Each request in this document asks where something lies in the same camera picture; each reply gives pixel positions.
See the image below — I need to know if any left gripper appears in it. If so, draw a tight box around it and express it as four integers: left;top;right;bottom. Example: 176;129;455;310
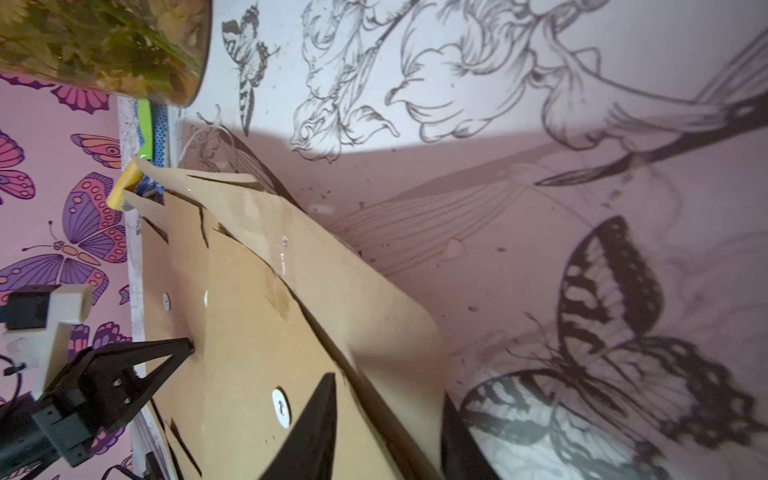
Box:
32;338;195;467

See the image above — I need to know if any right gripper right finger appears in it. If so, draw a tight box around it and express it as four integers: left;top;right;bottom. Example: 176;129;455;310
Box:
441;395;499;480

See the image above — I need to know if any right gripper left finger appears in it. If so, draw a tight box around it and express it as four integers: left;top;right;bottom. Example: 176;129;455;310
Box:
260;373;338;480

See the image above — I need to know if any kraft file bag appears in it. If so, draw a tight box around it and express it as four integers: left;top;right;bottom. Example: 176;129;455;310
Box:
141;162;447;479
124;192;173;342
153;192;218;479

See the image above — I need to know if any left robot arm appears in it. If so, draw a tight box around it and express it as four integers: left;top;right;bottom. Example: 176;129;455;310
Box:
1;338;194;479

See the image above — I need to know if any glass vase with plants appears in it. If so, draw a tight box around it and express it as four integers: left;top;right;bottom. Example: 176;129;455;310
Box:
1;1;213;107

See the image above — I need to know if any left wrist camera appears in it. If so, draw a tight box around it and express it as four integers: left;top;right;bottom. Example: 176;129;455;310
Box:
1;284;94;400

